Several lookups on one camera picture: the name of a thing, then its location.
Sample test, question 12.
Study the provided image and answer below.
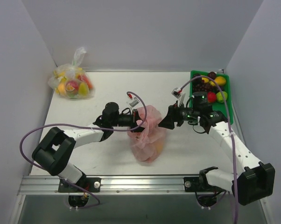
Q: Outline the orange yellow fake pear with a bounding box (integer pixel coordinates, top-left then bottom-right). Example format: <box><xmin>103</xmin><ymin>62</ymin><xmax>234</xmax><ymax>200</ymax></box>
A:
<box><xmin>210</xmin><ymin>76</ymin><xmax>226</xmax><ymax>86</ymax></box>

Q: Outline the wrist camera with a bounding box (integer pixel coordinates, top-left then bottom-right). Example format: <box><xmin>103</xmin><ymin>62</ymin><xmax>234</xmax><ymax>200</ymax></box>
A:
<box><xmin>171</xmin><ymin>88</ymin><xmax>185</xmax><ymax>107</ymax></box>
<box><xmin>127</xmin><ymin>97</ymin><xmax>140</xmax><ymax>110</ymax></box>

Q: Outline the green plastic tray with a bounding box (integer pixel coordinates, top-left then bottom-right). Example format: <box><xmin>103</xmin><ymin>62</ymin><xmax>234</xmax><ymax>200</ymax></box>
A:
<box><xmin>190</xmin><ymin>70</ymin><xmax>233</xmax><ymax>125</ymax></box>

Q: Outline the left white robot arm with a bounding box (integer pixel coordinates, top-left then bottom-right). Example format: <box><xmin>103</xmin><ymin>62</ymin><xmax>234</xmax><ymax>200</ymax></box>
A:
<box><xmin>32</xmin><ymin>102</ymin><xmax>144</xmax><ymax>192</ymax></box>

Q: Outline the red fake pomegranate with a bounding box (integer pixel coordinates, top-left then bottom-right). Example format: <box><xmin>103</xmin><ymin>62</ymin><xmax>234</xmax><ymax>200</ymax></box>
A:
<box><xmin>207</xmin><ymin>92</ymin><xmax>217</xmax><ymax>104</ymax></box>

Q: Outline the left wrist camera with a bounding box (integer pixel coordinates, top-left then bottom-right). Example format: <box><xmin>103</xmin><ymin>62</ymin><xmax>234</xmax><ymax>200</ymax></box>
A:
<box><xmin>127</xmin><ymin>97</ymin><xmax>140</xmax><ymax>110</ymax></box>

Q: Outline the clear bag of fruits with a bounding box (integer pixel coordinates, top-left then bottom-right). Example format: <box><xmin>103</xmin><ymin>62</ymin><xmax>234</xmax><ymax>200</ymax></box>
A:
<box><xmin>48</xmin><ymin>47</ymin><xmax>94</xmax><ymax>99</ymax></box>

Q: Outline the dark fake grapes bunch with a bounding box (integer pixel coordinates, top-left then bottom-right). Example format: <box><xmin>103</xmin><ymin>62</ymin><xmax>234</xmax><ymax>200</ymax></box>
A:
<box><xmin>192</xmin><ymin>82</ymin><xmax>213</xmax><ymax>93</ymax></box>

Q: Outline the yellow fake mango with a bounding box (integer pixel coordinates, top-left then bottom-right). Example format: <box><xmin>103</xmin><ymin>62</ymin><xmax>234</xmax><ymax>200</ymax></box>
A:
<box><xmin>201</xmin><ymin>77</ymin><xmax>210</xmax><ymax>83</ymax></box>

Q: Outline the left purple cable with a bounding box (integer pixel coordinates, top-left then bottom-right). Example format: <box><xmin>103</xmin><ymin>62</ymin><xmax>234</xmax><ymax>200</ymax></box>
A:
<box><xmin>19</xmin><ymin>91</ymin><xmax>148</xmax><ymax>209</ymax></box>

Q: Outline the green fake custard apple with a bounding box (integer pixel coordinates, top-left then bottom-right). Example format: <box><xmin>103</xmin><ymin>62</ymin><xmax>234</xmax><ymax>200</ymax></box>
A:
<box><xmin>216</xmin><ymin>91</ymin><xmax>228</xmax><ymax>103</ymax></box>

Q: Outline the dark purple fake plum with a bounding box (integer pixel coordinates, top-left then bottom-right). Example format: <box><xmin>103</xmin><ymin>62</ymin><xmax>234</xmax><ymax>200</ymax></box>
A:
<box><xmin>207</xmin><ymin>71</ymin><xmax>217</xmax><ymax>80</ymax></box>

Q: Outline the pink plastic bag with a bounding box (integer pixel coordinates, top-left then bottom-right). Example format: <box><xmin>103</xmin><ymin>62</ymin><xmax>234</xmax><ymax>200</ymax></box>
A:
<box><xmin>127</xmin><ymin>105</ymin><xmax>166</xmax><ymax>163</ymax></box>

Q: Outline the aluminium front rail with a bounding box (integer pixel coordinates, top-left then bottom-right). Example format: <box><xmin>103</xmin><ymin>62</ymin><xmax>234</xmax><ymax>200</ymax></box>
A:
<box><xmin>18</xmin><ymin>174</ymin><xmax>268</xmax><ymax>196</ymax></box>

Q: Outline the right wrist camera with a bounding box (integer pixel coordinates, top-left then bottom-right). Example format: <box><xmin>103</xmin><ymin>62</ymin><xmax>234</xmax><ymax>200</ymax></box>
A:
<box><xmin>171</xmin><ymin>88</ymin><xmax>185</xmax><ymax>107</ymax></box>

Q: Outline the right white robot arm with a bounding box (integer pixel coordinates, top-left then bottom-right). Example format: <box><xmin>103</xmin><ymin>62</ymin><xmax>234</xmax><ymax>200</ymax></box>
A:
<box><xmin>158</xmin><ymin>91</ymin><xmax>275</xmax><ymax>205</ymax></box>

